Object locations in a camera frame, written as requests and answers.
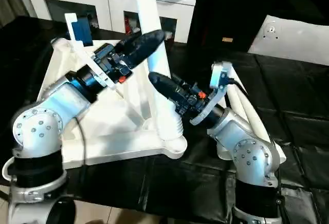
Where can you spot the white plastic table leg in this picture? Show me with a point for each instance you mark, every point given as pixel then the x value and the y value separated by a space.
pixel 257 121
pixel 146 3
pixel 241 106

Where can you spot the white plastic table top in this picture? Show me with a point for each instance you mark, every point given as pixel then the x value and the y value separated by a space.
pixel 118 131

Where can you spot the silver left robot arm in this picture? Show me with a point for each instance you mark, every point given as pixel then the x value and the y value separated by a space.
pixel 38 129

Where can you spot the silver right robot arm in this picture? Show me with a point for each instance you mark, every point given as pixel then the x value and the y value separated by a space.
pixel 249 157

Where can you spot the white cabinet with glass doors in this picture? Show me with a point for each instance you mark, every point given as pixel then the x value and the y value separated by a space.
pixel 113 5

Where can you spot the small tan label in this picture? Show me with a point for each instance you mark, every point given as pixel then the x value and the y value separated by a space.
pixel 227 40

